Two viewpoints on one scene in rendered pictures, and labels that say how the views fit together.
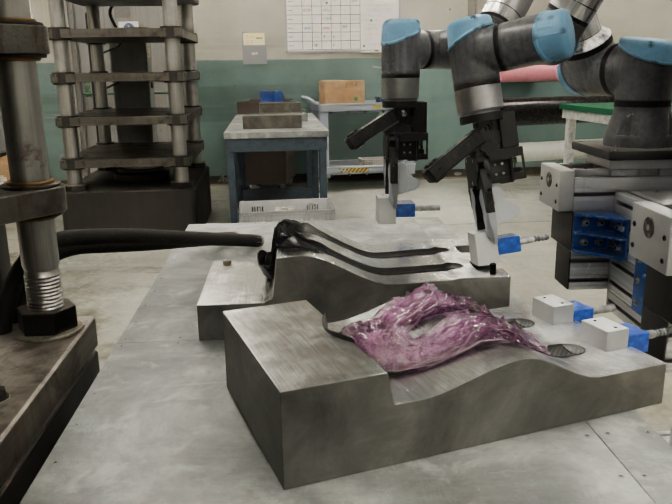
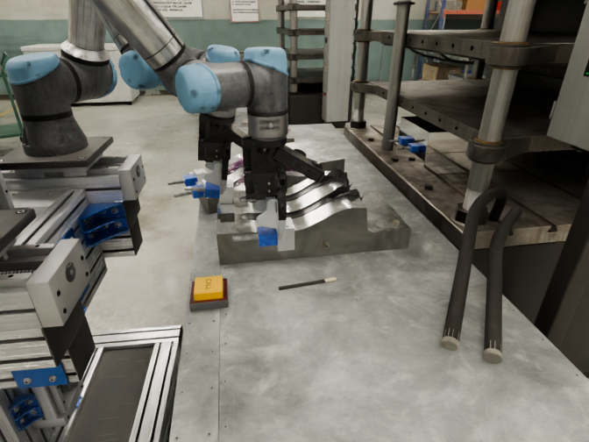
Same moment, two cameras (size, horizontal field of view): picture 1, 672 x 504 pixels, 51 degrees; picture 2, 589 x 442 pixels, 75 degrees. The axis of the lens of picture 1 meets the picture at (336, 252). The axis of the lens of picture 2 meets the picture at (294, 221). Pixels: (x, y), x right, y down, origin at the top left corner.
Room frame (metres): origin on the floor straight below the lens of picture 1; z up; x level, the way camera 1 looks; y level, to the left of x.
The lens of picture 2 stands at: (2.17, -0.15, 1.35)
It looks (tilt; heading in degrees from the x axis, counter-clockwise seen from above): 28 degrees down; 175
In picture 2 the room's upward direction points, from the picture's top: straight up
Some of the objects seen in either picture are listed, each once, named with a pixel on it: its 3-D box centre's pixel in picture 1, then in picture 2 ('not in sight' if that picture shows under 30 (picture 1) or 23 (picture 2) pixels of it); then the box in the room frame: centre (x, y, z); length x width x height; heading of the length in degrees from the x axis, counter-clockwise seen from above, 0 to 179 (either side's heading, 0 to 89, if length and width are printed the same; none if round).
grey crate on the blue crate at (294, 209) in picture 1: (286, 216); not in sight; (4.51, 0.32, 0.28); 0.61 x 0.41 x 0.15; 95
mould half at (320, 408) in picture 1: (438, 356); (266, 172); (0.85, -0.13, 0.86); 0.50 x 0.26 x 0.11; 111
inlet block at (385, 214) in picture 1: (408, 208); (262, 236); (1.44, -0.15, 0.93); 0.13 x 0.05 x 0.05; 94
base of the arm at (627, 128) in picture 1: (640, 122); not in sight; (1.60, -0.68, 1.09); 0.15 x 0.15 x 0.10
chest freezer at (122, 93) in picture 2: not in sight; (87, 74); (-5.21, -3.04, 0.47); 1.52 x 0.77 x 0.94; 95
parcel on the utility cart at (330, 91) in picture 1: (341, 94); not in sight; (7.28, -0.08, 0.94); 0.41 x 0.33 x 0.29; 102
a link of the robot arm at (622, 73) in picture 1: (642, 67); not in sight; (1.60, -0.68, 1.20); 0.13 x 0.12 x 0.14; 29
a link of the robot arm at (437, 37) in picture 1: (447, 49); (209, 86); (1.48, -0.23, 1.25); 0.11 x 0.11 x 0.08; 29
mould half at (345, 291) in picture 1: (348, 271); (308, 211); (1.20, -0.02, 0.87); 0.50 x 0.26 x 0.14; 94
